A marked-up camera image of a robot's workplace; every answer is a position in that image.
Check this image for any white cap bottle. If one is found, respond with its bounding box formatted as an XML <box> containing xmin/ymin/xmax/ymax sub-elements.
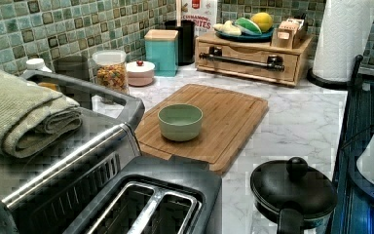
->
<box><xmin>26</xmin><ymin>58</ymin><xmax>52</xmax><ymax>73</ymax></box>

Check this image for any black utensil holder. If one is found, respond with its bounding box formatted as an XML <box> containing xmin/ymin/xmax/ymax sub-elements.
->
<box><xmin>165</xmin><ymin>19</ymin><xmax>195</xmax><ymax>65</ymax></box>

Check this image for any watermelon slice toy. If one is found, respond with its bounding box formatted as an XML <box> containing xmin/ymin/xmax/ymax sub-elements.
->
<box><xmin>234</xmin><ymin>18</ymin><xmax>262</xmax><ymax>35</ymax></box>

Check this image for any folded green towel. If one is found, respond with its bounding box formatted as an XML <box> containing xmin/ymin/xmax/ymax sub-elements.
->
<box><xmin>0</xmin><ymin>69</ymin><xmax>82</xmax><ymax>158</ymax></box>

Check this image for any black two-slot toaster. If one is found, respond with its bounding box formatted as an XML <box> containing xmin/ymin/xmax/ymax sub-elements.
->
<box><xmin>62</xmin><ymin>156</ymin><xmax>222</xmax><ymax>234</ymax></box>

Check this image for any yellow lemon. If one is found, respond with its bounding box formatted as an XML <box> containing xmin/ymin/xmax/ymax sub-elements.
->
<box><xmin>250</xmin><ymin>12</ymin><xmax>273</xmax><ymax>32</ymax></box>

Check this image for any pale banana toy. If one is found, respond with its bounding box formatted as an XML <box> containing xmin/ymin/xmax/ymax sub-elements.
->
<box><xmin>213</xmin><ymin>20</ymin><xmax>242</xmax><ymax>36</ymax></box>

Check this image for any cinnamon bites cereal box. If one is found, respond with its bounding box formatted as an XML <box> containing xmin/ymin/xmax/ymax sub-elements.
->
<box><xmin>181</xmin><ymin>0</ymin><xmax>217</xmax><ymax>36</ymax></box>

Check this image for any wooden drawer box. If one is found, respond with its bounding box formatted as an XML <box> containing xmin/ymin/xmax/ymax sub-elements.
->
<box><xmin>195</xmin><ymin>32</ymin><xmax>313</xmax><ymax>87</ymax></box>

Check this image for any black paper towel holder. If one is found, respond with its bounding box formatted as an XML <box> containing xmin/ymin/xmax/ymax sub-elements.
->
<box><xmin>307</xmin><ymin>55</ymin><xmax>363</xmax><ymax>91</ymax></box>

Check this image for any green ceramic bowl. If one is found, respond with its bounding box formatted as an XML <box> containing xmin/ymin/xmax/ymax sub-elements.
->
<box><xmin>158</xmin><ymin>103</ymin><xmax>204</xmax><ymax>141</ymax></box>

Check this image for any wooden spatula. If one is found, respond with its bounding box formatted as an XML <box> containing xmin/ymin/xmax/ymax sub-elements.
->
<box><xmin>175</xmin><ymin>0</ymin><xmax>182</xmax><ymax>27</ymax></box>

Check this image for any glass cereal jar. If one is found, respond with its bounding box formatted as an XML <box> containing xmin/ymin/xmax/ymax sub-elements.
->
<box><xmin>92</xmin><ymin>50</ymin><xmax>129</xmax><ymax>94</ymax></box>

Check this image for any dark grey cup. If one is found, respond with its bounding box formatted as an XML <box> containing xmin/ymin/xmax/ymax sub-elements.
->
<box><xmin>54</xmin><ymin>56</ymin><xmax>90</xmax><ymax>81</ymax></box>

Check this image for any stainless toaster oven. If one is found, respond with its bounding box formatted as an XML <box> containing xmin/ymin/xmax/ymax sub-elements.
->
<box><xmin>0</xmin><ymin>71</ymin><xmax>144</xmax><ymax>234</ymax></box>

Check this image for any blue fruit plate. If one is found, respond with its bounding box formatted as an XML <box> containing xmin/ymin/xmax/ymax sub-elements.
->
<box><xmin>215</xmin><ymin>27</ymin><xmax>275</xmax><ymax>43</ymax></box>

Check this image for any wooden cutting board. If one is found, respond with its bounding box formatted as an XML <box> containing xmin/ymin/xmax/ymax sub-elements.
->
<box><xmin>135</xmin><ymin>84</ymin><xmax>268</xmax><ymax>175</ymax></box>

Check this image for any white paper towel roll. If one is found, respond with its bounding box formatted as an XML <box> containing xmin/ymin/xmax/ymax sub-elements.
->
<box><xmin>313</xmin><ymin>0</ymin><xmax>374</xmax><ymax>82</ymax></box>

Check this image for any teal canister wooden lid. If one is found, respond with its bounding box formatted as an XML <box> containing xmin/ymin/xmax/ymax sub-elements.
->
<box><xmin>144</xmin><ymin>29</ymin><xmax>178</xmax><ymax>77</ymax></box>

